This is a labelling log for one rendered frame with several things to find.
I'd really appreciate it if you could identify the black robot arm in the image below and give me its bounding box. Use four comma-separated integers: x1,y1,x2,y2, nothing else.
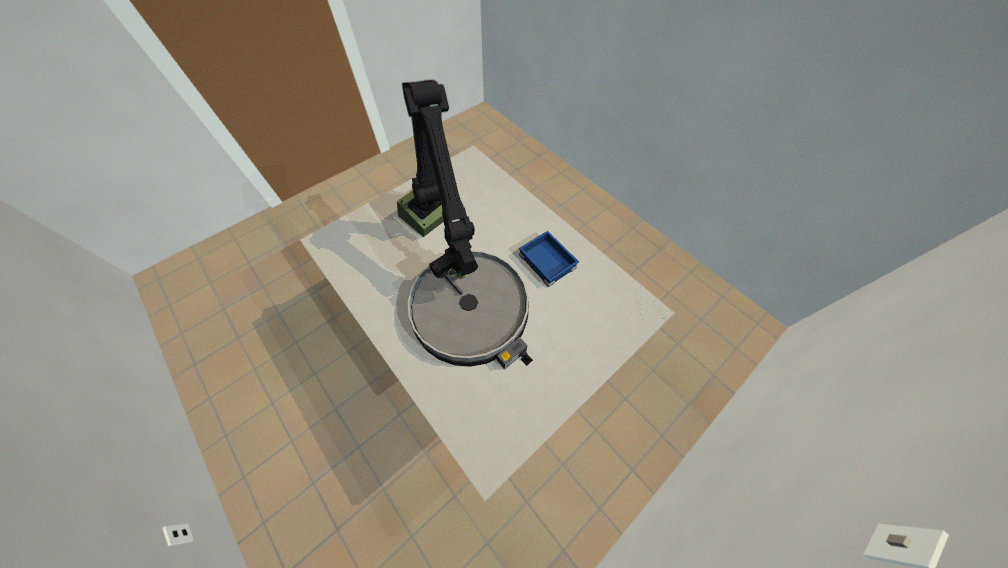
402,80,478,278

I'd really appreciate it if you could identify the blue open tray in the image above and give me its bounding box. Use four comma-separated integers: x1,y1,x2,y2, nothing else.
519,231,579,288

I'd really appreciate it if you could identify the grey round turntable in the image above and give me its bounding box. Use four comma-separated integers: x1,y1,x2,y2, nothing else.
408,250,533,369

